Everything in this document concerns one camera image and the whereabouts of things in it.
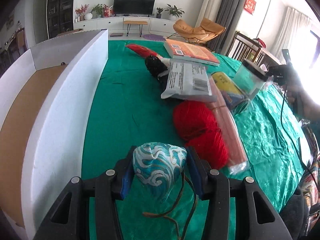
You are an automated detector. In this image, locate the red flower vase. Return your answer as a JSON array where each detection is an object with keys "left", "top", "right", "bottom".
[{"left": 75, "top": 4, "right": 89, "bottom": 22}]

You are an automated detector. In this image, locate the red handled brush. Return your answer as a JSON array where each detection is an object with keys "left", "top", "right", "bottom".
[{"left": 125, "top": 43, "right": 170, "bottom": 66}]

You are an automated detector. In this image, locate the yellow blue wrapped roll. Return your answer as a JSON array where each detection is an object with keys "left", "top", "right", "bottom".
[{"left": 212, "top": 72, "right": 248, "bottom": 110}]

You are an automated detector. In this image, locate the white wet wipes pack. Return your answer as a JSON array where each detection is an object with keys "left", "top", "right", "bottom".
[{"left": 161, "top": 59, "right": 217, "bottom": 102}]

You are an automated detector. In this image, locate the white cardboard box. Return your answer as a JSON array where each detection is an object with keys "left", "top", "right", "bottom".
[{"left": 1, "top": 30, "right": 108, "bottom": 239}]

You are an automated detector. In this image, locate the teal patterned fabric pouch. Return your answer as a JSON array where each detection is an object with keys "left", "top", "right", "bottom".
[{"left": 132, "top": 142, "right": 187, "bottom": 201}]

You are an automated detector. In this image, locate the black mesh sponge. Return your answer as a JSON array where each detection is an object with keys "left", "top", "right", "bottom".
[{"left": 145, "top": 55, "right": 169, "bottom": 86}]

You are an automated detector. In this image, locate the clear jar black lid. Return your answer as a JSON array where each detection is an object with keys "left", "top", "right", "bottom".
[{"left": 233, "top": 59, "right": 268, "bottom": 100}]

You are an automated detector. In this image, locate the white tv cabinet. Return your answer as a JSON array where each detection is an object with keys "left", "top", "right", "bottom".
[{"left": 73, "top": 16, "right": 175, "bottom": 35}]

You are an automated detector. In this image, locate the green potted plant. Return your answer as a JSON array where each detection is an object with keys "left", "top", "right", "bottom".
[{"left": 165, "top": 4, "right": 185, "bottom": 21}]

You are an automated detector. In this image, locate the purple round rug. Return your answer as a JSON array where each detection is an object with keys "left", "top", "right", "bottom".
[{"left": 142, "top": 34, "right": 165, "bottom": 42}]

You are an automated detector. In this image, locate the black television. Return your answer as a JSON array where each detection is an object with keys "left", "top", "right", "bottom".
[{"left": 113, "top": 0, "right": 155, "bottom": 15}]

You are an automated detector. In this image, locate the right hand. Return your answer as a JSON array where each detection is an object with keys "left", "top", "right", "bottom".
[{"left": 286, "top": 69, "right": 319, "bottom": 121}]

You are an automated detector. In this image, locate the red yarn ball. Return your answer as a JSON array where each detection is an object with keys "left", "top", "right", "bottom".
[{"left": 172, "top": 101, "right": 229, "bottom": 170}]

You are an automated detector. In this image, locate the black display cabinet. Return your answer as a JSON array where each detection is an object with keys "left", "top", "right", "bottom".
[{"left": 47, "top": 0, "right": 74, "bottom": 39}]

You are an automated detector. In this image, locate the small wooden bench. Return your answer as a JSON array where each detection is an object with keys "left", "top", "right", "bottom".
[{"left": 123, "top": 20, "right": 148, "bottom": 37}]

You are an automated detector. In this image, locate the dark wooden chair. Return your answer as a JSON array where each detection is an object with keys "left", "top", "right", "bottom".
[{"left": 226, "top": 31, "right": 281, "bottom": 68}]

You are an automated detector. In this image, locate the pink cloth package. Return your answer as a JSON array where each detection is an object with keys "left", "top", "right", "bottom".
[{"left": 206, "top": 77, "right": 249, "bottom": 174}]

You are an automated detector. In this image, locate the orange book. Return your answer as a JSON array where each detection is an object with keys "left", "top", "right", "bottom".
[{"left": 163, "top": 39, "right": 220, "bottom": 66}]

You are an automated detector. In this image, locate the green satin tablecloth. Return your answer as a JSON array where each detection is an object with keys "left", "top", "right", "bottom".
[{"left": 82, "top": 41, "right": 304, "bottom": 239}]

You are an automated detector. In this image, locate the orange lounge chair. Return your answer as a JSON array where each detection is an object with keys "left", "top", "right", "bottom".
[{"left": 166, "top": 18, "right": 226, "bottom": 44}]

